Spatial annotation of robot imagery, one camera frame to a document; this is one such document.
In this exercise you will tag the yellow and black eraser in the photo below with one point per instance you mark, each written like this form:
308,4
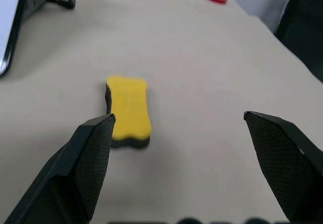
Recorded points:
130,105

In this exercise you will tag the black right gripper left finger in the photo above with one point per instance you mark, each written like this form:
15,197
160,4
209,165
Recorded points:
75,168

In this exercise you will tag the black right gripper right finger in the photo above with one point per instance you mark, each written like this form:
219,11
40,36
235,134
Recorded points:
285,163

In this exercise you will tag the whiteboard with black frame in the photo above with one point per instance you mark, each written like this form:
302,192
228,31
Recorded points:
11,19

